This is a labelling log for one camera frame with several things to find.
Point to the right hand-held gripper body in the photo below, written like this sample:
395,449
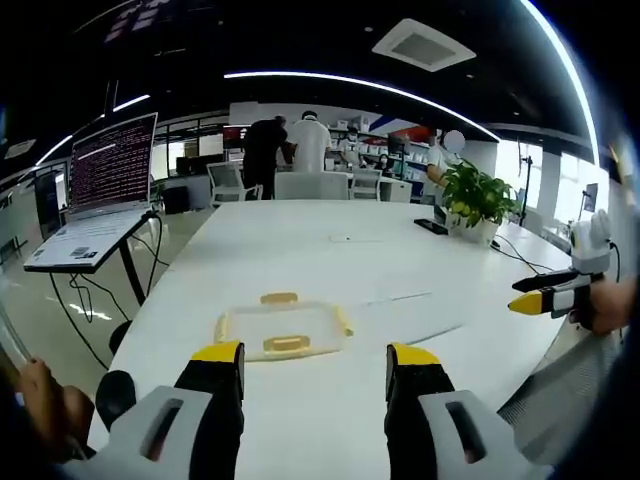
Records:
592,250

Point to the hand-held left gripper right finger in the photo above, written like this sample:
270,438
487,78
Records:
450,435

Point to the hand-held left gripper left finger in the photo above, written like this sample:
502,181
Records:
165,430

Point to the clear box with yellow plastic buckles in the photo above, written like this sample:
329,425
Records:
282,325

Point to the person's right hand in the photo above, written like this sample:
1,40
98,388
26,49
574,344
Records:
610,305

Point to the person's left hand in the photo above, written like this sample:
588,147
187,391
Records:
55,405

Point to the black round chair part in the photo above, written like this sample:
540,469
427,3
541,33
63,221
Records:
116,394

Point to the white plant pot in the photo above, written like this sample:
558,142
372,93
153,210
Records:
480,231

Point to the grey mesh office chair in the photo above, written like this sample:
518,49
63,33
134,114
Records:
565,395

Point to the black tripod stand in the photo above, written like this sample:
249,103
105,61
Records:
525,180

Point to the green potted plant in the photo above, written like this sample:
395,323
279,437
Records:
475,192

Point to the black phone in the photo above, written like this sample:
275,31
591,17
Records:
431,226

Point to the black laptop stand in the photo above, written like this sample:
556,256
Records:
132,270

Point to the curved ceiling light strip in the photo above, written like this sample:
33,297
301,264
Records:
575,75

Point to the dark monitor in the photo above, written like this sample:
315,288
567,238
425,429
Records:
398,144

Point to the white office chair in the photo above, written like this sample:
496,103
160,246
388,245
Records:
230,182
366,184
310,186

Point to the black box on floor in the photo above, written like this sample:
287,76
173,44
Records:
175,200

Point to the open silver laptop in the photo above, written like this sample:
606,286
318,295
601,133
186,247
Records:
100,200

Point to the ceiling air vent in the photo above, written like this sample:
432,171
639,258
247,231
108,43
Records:
424,46

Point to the long ceiling light strip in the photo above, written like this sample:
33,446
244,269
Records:
360,85

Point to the red lit monitor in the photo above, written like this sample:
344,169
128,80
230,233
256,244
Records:
235,136

